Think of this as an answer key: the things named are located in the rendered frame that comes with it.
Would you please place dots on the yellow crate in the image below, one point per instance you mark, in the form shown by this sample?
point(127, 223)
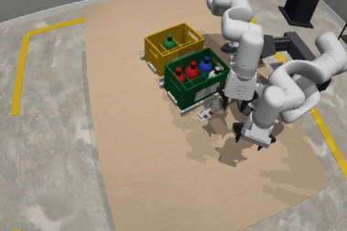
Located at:
point(155, 52)

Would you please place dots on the white paper pick list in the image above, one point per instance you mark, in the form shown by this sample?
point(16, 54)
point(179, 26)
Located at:
point(208, 110)

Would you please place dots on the red bottle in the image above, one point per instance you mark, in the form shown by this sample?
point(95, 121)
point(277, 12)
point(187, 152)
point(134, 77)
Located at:
point(192, 71)
point(179, 75)

